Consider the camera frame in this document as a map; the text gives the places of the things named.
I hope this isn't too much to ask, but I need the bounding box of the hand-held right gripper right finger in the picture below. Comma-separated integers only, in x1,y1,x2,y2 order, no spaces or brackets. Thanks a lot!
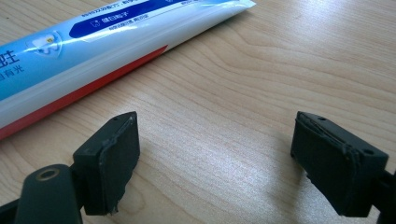
290,110,390,218

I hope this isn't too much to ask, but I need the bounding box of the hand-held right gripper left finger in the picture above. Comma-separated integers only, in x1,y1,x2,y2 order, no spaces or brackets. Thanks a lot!
72,111,141,217

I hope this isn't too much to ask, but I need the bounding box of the blue white toothpaste tube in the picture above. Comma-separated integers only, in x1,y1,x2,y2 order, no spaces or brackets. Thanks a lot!
0,0,257,141

